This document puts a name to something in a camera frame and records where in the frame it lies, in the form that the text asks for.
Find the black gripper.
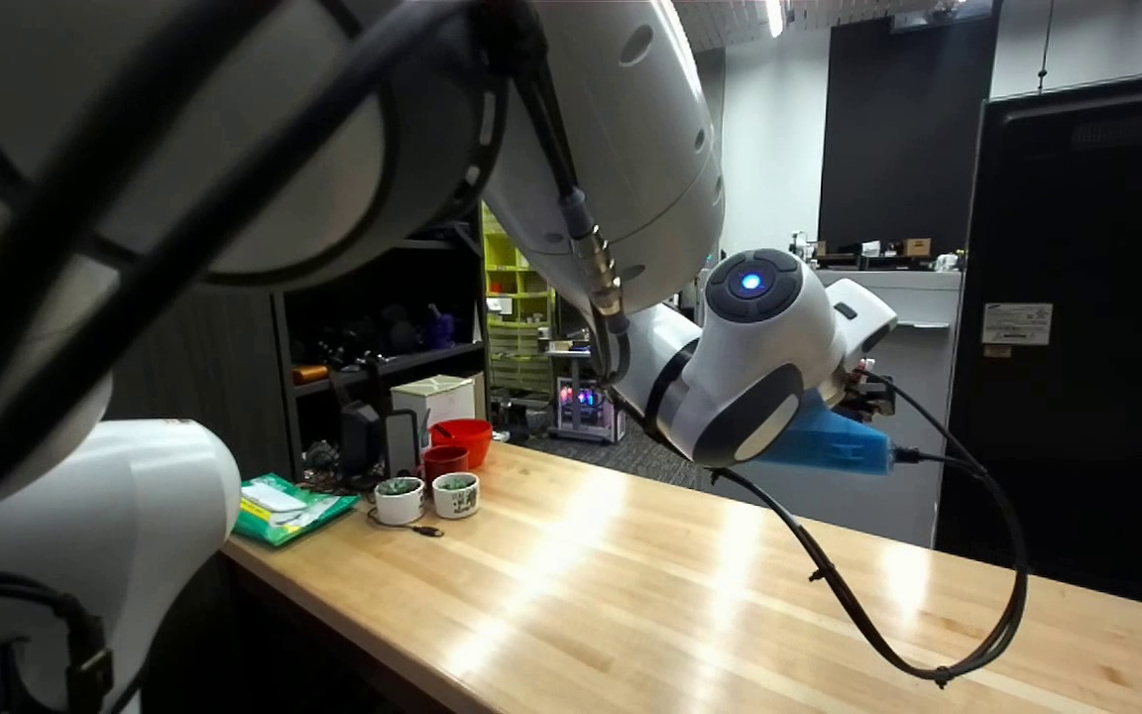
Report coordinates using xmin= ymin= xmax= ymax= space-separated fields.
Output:
xmin=837 ymin=357 xmax=905 ymax=426

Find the red cup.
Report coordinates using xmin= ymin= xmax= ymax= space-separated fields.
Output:
xmin=420 ymin=446 xmax=471 ymax=485

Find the blue box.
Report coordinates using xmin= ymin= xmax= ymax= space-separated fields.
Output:
xmin=761 ymin=393 xmax=896 ymax=476

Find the grey partition panel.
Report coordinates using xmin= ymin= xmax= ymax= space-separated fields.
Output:
xmin=818 ymin=265 xmax=967 ymax=337

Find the large black cabinet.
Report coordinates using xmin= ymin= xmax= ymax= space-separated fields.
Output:
xmin=934 ymin=66 xmax=1142 ymax=620

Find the small lit machine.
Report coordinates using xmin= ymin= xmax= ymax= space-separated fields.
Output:
xmin=552 ymin=372 xmax=627 ymax=450

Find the yellow shelf unit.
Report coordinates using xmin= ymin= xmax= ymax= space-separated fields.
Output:
xmin=477 ymin=204 xmax=560 ymax=401

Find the red bowl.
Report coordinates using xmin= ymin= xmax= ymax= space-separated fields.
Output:
xmin=429 ymin=417 xmax=495 ymax=471

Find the white pot with plant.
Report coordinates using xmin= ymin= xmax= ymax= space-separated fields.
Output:
xmin=367 ymin=471 xmax=429 ymax=528
xmin=429 ymin=467 xmax=482 ymax=518

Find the white box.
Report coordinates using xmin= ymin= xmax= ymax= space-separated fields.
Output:
xmin=388 ymin=372 xmax=482 ymax=428

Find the black desktop speaker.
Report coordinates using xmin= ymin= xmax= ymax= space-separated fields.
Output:
xmin=336 ymin=395 xmax=384 ymax=479
xmin=381 ymin=407 xmax=429 ymax=479

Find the black shelf unit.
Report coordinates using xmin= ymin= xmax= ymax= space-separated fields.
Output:
xmin=269 ymin=222 xmax=487 ymax=479

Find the green plastic packet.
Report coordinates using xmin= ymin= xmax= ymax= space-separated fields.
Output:
xmin=231 ymin=471 xmax=363 ymax=553

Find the black wall panel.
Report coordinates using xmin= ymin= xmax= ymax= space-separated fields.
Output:
xmin=818 ymin=8 xmax=1000 ymax=263

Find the thin black camera cable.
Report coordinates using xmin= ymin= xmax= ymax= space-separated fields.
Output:
xmin=504 ymin=0 xmax=1033 ymax=690

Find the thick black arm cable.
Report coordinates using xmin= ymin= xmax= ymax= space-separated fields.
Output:
xmin=0 ymin=0 xmax=482 ymax=533

